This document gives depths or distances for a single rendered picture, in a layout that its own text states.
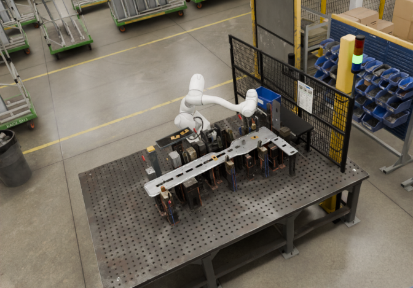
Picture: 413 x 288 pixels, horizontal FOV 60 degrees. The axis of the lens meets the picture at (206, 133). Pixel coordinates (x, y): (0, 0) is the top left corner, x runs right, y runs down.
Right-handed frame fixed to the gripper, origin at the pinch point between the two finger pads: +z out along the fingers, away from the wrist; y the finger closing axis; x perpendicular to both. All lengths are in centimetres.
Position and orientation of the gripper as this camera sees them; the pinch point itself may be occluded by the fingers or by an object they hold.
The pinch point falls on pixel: (254, 127)
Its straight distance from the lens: 349.2
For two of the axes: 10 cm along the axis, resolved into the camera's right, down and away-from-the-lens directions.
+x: 8.6, -3.9, 3.2
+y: 4.9, 4.8, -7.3
